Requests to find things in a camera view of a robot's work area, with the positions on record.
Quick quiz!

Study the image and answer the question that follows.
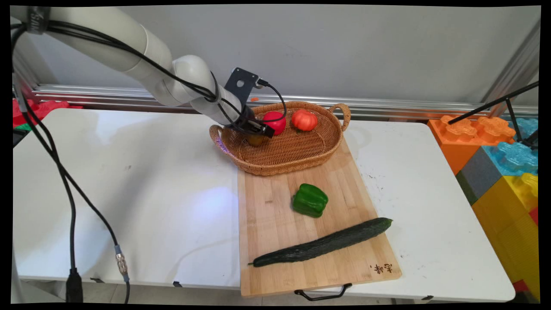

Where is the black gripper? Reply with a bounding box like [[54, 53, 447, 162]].
[[235, 105, 275, 138]]

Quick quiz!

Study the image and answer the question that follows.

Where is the red apple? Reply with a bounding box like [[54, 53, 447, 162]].
[[263, 111, 287, 136]]

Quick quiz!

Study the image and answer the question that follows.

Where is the orange-red ribbed tomato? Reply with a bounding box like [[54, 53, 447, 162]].
[[291, 109, 318, 131]]

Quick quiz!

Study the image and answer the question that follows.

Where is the green bell pepper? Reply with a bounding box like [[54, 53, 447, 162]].
[[293, 183, 329, 218]]

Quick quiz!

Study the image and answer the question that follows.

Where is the bamboo cutting board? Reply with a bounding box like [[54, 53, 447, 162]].
[[237, 136, 402, 301]]

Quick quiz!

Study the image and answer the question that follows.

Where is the long dark green cucumber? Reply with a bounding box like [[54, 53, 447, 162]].
[[248, 217, 393, 268]]

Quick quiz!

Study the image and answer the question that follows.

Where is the orange foam building block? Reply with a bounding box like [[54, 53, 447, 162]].
[[427, 115, 516, 175]]

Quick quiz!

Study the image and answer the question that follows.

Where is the red foam building block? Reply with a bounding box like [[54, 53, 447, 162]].
[[13, 99, 82, 128]]

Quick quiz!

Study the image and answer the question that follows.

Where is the grey foam building block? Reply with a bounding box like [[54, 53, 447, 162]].
[[455, 146, 502, 205]]

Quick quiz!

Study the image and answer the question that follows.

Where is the black tripod stand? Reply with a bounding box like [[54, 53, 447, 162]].
[[448, 81, 539, 149]]

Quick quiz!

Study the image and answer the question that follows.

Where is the blue foam building block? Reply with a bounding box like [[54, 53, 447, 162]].
[[482, 142, 539, 176], [508, 117, 539, 140]]

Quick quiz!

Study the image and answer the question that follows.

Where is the woven wicker basket with handles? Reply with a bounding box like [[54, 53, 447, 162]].
[[209, 101, 351, 176]]

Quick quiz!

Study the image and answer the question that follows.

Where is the black camera USB cable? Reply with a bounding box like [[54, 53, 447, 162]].
[[257, 79, 288, 123]]

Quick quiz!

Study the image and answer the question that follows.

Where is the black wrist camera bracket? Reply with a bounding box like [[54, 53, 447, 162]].
[[224, 68, 260, 106]]

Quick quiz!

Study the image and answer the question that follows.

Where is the aluminium frame rail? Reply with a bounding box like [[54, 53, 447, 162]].
[[32, 84, 539, 121]]

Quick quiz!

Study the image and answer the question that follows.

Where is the black cable bundle along arm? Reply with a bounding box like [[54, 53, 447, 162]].
[[11, 19, 254, 130]]

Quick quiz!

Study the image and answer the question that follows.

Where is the black cable with silver connector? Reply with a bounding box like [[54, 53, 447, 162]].
[[22, 108, 130, 304]]

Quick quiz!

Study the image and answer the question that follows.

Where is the thick black hanging cable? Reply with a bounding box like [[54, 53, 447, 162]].
[[13, 73, 84, 303]]

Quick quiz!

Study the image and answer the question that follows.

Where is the aluminium frame post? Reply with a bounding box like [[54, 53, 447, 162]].
[[481, 19, 541, 118]]

